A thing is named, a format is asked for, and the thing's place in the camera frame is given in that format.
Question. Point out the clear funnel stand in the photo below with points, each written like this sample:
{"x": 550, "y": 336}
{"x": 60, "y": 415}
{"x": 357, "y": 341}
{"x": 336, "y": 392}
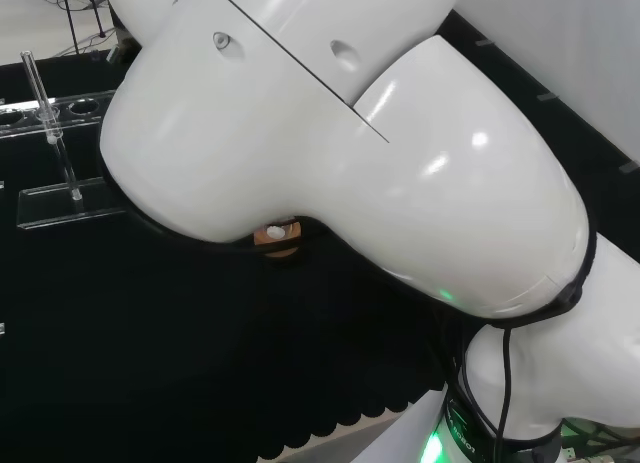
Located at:
{"x": 60, "y": 203}

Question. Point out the black cloth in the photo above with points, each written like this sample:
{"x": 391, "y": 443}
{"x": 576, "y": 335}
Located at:
{"x": 150, "y": 333}

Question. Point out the black tripod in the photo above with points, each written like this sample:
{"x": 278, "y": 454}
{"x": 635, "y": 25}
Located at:
{"x": 75, "y": 13}

